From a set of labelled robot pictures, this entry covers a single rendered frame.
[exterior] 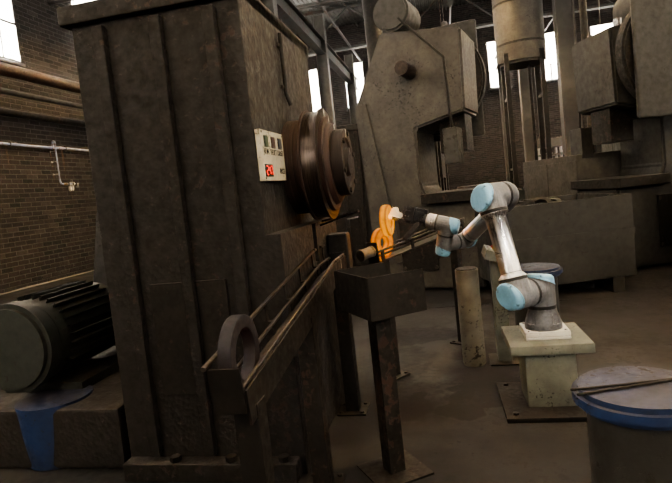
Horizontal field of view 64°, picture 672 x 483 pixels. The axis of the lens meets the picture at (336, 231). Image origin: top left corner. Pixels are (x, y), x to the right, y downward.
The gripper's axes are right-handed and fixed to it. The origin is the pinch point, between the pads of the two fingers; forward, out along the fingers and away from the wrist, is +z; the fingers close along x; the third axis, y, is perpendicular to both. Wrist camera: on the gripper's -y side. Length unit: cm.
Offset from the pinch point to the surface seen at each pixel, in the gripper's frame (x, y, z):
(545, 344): 29, -34, -82
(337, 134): 49, 35, 13
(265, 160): 88, 21, 23
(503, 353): -35, -63, -66
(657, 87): -266, 121, -135
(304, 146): 64, 28, 20
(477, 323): -28, -49, -51
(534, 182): -407, 26, -53
